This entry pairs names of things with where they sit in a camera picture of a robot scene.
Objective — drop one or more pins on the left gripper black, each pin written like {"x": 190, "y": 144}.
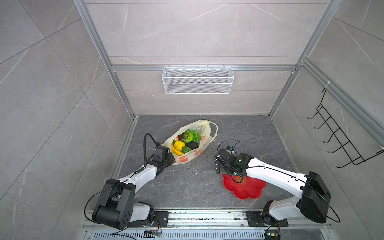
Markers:
{"x": 172, "y": 159}

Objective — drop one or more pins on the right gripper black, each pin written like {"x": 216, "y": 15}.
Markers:
{"x": 220, "y": 168}

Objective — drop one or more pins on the cream plastic shopping bag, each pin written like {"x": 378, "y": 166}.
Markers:
{"x": 207, "y": 129}

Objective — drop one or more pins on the red flower-shaped plate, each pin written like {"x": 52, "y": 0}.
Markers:
{"x": 244, "y": 188}

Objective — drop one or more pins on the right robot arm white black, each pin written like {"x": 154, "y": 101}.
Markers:
{"x": 310, "y": 196}

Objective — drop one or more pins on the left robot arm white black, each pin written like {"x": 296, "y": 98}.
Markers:
{"x": 116, "y": 206}

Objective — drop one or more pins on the yellow fake banana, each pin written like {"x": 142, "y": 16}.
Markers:
{"x": 175, "y": 151}

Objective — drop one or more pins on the yellow fake bell pepper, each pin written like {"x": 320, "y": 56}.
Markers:
{"x": 179, "y": 145}

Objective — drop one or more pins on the green fake pepper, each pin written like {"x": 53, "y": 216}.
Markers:
{"x": 186, "y": 149}

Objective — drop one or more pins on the green fake custard apple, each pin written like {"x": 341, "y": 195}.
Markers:
{"x": 187, "y": 137}

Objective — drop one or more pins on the dark fake avocado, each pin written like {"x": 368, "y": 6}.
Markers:
{"x": 193, "y": 145}

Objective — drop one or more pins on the green fake grapes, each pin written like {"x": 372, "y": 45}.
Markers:
{"x": 197, "y": 136}

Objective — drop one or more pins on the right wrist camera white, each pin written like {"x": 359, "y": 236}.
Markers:
{"x": 230, "y": 150}

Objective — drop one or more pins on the aluminium mounting rail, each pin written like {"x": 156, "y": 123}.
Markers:
{"x": 212, "y": 219}

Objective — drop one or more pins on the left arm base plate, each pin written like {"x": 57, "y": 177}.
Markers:
{"x": 157, "y": 218}

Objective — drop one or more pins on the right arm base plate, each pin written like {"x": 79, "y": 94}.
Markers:
{"x": 259, "y": 219}

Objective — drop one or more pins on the white wire mesh basket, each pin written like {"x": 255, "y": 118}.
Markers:
{"x": 197, "y": 80}

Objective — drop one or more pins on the black wire hook rack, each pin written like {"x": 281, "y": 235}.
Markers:
{"x": 338, "y": 134}

